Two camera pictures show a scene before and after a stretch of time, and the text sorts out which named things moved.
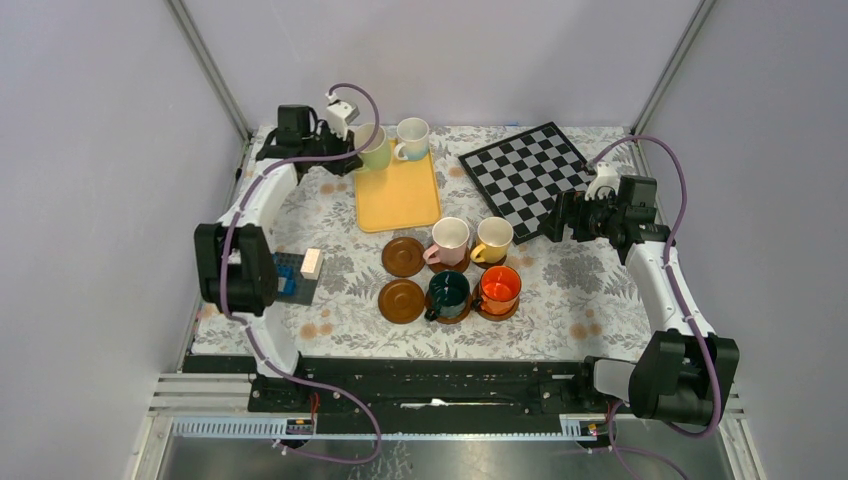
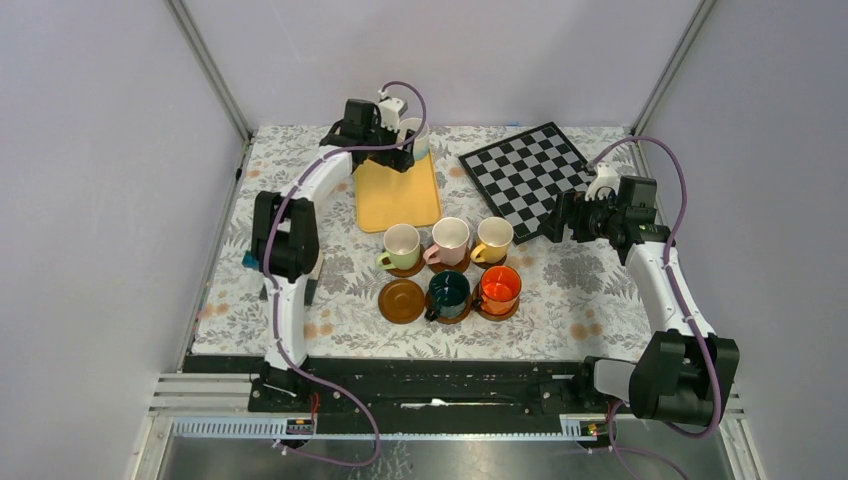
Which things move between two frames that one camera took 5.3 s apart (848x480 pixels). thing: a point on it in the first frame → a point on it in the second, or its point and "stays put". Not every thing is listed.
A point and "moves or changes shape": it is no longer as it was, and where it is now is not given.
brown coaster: [461, 266] stays put
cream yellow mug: [494, 236] stays put
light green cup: [378, 155] moves or changes shape
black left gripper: [341, 145] → [397, 158]
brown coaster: [401, 301] stays put
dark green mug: [448, 295] stays put
